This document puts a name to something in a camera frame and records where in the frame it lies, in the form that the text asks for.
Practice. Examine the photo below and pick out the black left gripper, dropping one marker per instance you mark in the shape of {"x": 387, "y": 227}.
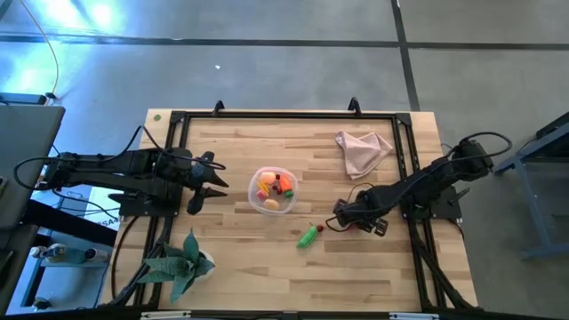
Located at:
{"x": 180, "y": 178}

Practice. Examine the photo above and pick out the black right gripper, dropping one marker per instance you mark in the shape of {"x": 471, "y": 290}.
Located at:
{"x": 366, "y": 202}

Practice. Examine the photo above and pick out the red toy strawberry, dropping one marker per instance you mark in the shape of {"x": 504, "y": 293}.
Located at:
{"x": 352, "y": 229}

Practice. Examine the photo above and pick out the salmon red toy tomato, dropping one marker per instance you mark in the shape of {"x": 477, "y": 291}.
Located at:
{"x": 261, "y": 194}

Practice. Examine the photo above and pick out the pale yellow toy fruit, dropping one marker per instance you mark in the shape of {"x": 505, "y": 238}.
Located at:
{"x": 267, "y": 178}

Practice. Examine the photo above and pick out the beige toy onion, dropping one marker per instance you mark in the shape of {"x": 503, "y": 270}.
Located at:
{"x": 271, "y": 204}

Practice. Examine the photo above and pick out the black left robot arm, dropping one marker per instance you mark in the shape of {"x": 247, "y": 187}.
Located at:
{"x": 111, "y": 171}

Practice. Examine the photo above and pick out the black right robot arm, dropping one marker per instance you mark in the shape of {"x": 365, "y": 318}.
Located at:
{"x": 427, "y": 182}

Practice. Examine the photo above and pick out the clear plastic tupperware container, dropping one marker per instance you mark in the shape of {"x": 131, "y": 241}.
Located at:
{"x": 289, "y": 205}

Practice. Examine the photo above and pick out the beige cloth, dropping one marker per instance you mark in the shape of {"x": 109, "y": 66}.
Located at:
{"x": 362, "y": 153}

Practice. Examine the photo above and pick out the green plant in white pot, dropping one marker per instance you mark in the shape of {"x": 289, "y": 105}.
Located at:
{"x": 178, "y": 266}

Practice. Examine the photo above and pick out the grey desk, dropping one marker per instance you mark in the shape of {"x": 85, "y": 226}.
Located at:
{"x": 22, "y": 133}

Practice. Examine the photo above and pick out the black flat device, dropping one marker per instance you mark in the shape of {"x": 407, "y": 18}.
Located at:
{"x": 22, "y": 98}

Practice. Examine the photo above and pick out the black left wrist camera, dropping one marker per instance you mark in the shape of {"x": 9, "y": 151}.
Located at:
{"x": 197, "y": 170}

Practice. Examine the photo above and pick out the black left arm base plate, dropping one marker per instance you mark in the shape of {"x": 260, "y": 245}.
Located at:
{"x": 133, "y": 206}

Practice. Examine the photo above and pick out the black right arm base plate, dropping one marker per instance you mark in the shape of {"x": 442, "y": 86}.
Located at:
{"x": 449, "y": 202}

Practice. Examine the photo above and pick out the black aluminium table frame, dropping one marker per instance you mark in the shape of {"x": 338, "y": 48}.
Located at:
{"x": 289, "y": 116}

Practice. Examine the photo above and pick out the silver metal bracket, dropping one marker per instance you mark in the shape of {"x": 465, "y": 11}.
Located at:
{"x": 413, "y": 316}
{"x": 164, "y": 315}

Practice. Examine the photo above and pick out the blue-grey metal table frame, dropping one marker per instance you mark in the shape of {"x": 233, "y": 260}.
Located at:
{"x": 531, "y": 209}

